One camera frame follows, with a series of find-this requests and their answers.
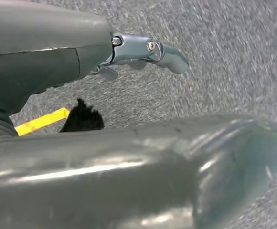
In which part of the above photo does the black ribbed robot foot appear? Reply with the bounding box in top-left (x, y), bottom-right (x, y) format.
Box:
top-left (59, 98), bottom-right (105, 134)

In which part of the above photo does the yellow floor tape marking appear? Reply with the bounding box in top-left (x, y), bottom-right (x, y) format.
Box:
top-left (14, 107), bottom-right (70, 137)

